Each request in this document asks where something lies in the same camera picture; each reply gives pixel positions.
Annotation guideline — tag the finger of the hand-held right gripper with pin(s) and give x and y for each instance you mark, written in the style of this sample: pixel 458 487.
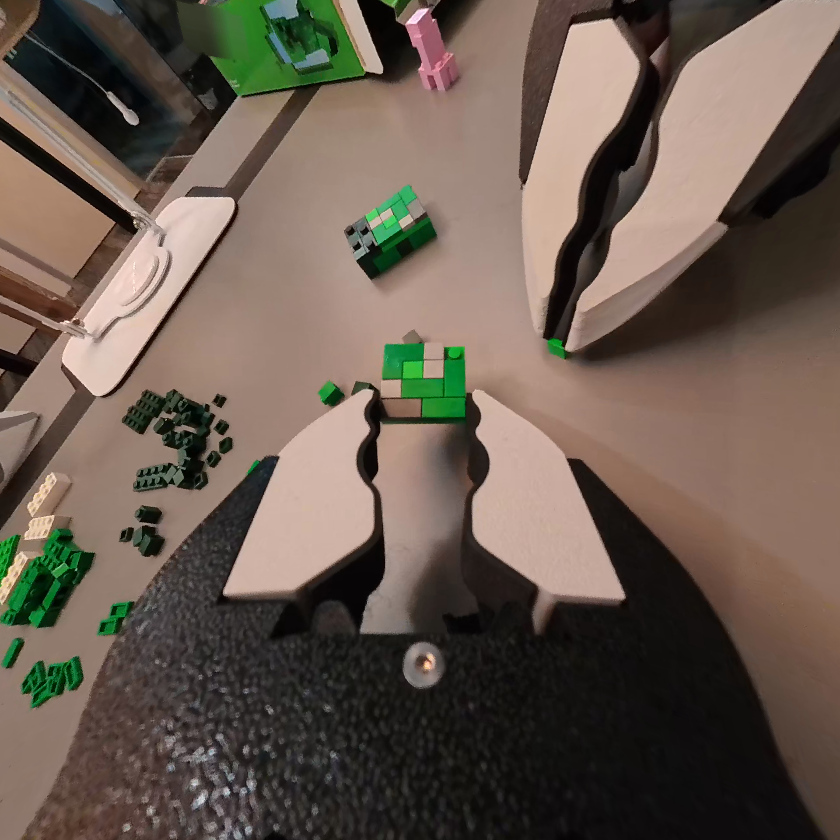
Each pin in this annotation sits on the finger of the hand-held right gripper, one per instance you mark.
pixel 709 164
pixel 577 131

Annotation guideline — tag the pink lego pig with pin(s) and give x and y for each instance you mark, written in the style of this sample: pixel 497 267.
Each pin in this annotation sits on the pink lego pig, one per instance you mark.
pixel 430 52

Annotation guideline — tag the wooden table with black legs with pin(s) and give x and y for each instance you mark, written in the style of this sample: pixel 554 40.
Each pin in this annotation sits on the wooden table with black legs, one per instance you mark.
pixel 39 216

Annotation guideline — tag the pile of bright green pieces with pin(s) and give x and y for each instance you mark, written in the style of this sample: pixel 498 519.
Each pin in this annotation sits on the pile of bright green pieces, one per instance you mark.
pixel 46 577

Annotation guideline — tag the pile of dark green bricks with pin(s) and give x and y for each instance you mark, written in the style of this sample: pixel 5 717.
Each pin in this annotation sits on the pile of dark green bricks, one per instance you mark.
pixel 177 426

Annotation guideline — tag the green tiled lego plate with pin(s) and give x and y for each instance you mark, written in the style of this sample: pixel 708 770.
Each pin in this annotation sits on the green tiled lego plate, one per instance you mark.
pixel 426 387

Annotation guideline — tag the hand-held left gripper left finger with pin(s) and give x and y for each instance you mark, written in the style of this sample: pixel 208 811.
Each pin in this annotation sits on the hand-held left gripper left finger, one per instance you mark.
pixel 308 525

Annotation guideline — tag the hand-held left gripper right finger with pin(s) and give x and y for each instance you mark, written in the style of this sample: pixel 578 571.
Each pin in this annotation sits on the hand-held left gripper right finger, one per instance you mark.
pixel 544 525

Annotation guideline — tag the small dark green lego brick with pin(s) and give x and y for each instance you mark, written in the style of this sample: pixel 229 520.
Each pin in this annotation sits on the small dark green lego brick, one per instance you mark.
pixel 362 387

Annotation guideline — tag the green lego block assembly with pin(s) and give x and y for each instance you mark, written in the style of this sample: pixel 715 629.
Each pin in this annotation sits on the green lego block assembly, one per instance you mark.
pixel 394 243

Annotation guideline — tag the green cardboard lego box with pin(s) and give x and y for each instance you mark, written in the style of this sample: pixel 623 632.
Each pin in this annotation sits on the green cardboard lego box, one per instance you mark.
pixel 249 59

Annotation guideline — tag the white book stand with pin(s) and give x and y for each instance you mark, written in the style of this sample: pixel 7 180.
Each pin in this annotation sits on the white book stand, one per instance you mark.
pixel 164 262

